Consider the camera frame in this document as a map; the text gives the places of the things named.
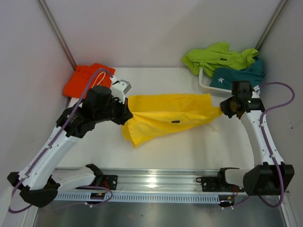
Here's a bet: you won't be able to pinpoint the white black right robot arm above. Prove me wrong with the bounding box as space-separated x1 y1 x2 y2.
216 81 294 196

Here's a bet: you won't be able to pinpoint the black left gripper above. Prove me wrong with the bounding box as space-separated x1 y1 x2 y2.
94 94 133 125

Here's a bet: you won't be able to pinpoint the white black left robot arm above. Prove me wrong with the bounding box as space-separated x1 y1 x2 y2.
7 80 133 208

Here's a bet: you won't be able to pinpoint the orange shorts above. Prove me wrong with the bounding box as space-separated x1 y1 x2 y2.
62 63 116 98

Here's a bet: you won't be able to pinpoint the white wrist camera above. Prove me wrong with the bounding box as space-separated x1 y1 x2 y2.
110 76 132 103
252 85 260 98

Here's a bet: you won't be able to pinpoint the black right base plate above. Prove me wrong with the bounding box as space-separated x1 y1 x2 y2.
196 176 245 192

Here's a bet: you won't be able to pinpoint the left aluminium frame post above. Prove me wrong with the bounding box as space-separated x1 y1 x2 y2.
36 0 77 70

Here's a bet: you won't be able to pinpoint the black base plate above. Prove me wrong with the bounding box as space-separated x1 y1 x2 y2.
196 176 245 192
93 175 118 190

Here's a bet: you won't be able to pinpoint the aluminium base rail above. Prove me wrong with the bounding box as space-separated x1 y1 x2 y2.
52 168 291 196

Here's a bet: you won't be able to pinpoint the white slotted cable duct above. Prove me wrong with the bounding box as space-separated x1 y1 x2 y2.
55 192 220 204

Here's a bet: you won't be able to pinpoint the lime green shorts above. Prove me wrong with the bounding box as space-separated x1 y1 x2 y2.
181 42 259 78

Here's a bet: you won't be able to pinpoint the yellow shorts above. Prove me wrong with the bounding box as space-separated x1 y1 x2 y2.
122 94 222 148

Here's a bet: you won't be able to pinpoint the white plastic laundry basket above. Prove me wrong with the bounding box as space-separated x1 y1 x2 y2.
198 68 232 98

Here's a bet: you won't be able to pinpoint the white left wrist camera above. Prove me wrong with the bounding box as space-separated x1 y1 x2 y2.
110 76 132 103

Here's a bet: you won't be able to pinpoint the teal shorts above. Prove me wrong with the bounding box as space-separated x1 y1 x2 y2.
210 58 265 90

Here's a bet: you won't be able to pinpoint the aluminium frame post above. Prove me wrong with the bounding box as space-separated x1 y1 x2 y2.
36 0 77 70
255 0 290 52

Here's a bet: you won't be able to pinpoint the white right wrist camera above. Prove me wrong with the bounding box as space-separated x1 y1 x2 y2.
252 85 260 98

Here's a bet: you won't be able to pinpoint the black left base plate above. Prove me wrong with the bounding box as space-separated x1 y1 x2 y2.
93 175 118 190

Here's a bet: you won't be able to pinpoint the right aluminium frame post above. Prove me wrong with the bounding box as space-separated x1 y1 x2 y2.
255 0 290 52

